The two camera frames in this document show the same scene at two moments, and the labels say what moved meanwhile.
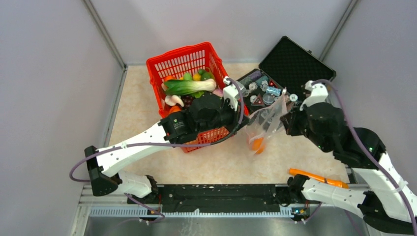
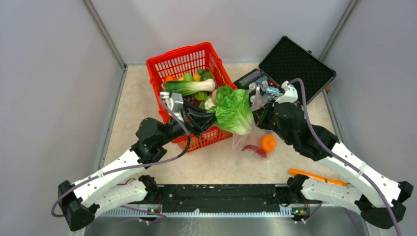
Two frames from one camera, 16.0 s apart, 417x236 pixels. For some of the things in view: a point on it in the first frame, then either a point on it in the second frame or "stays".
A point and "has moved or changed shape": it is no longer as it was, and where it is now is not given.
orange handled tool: (341, 184) stays
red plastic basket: (185, 60) stays
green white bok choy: (196, 88) stays
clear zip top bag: (260, 126) has moved or changed shape
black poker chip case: (288, 66) stays
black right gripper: (289, 123) -> (260, 116)
